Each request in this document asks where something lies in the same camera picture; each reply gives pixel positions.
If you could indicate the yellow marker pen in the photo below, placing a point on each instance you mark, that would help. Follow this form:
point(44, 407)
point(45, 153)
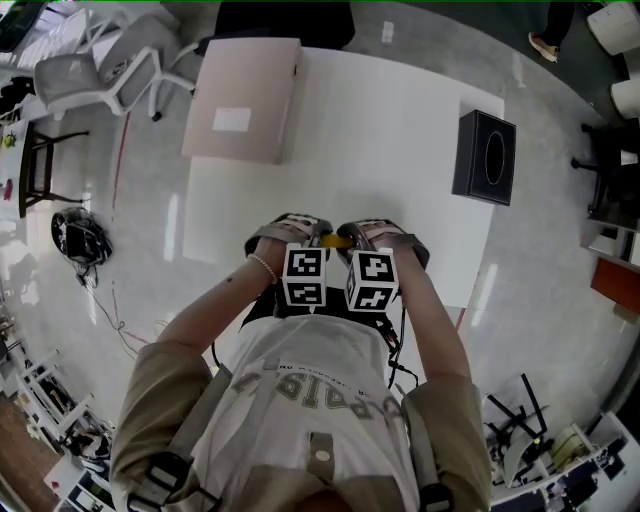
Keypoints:
point(334, 241)

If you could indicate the white office chair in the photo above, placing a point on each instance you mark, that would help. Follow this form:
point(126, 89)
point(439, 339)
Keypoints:
point(125, 80)

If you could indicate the red and tan box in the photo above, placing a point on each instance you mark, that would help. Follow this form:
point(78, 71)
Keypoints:
point(617, 285)

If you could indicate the person's left forearm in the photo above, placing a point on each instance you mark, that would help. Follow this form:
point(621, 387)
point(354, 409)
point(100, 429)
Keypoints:
point(215, 310)

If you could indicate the white low shelf unit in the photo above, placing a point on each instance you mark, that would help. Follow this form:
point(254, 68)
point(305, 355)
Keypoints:
point(75, 412)

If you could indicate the person's khaki overshirt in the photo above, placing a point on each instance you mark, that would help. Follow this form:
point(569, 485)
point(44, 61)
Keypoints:
point(150, 390)

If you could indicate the grey open shelf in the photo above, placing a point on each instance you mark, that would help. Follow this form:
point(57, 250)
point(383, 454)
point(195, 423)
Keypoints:
point(607, 235)

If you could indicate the grey chair with black legs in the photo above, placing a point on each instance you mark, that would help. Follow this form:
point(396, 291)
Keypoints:
point(517, 452)

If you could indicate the black tissue box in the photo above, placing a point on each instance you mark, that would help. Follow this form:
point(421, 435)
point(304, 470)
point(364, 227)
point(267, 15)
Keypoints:
point(482, 160)

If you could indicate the white cylinder pedestal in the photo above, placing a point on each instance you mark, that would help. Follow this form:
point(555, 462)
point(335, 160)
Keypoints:
point(612, 25)
point(627, 97)

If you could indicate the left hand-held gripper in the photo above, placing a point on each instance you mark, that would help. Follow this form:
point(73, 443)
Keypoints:
point(305, 275)

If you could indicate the white desk unit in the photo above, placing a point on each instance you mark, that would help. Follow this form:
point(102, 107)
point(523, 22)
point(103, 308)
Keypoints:
point(590, 450)

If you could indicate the person's left hand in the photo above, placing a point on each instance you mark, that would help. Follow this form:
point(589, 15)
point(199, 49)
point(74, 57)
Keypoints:
point(300, 223)

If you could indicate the person's white printed shirt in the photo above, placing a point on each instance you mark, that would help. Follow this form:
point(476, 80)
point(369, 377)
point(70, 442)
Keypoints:
point(300, 350)

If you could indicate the small pink object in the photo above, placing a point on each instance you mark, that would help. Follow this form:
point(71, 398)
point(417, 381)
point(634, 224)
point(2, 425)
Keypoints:
point(8, 190)

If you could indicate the pink flat box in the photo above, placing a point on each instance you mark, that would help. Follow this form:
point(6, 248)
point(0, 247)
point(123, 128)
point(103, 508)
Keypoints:
point(240, 90)

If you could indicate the white side table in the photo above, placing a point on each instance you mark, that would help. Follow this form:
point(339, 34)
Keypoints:
point(10, 165)

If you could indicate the black high-back office chair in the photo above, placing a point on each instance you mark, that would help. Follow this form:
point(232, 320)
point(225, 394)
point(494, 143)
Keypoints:
point(615, 170)

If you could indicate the black slatted chair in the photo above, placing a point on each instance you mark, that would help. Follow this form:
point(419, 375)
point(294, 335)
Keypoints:
point(37, 165)

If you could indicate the person's right forearm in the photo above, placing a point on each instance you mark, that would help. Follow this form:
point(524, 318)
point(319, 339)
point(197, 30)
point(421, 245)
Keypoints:
point(435, 325)

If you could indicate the yellow-green toy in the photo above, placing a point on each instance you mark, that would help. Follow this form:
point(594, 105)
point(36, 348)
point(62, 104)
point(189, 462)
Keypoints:
point(10, 140)

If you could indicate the grey chest harness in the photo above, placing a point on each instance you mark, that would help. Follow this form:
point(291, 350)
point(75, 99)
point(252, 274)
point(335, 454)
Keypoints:
point(321, 445)

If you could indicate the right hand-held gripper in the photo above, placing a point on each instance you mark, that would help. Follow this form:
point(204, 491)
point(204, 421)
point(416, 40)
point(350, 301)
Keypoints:
point(372, 280)

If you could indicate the person's right hand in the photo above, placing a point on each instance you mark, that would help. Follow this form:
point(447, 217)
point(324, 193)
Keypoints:
point(375, 234)

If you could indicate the person's black trousers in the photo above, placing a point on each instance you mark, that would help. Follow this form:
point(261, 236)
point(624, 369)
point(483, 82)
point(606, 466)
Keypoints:
point(260, 307)

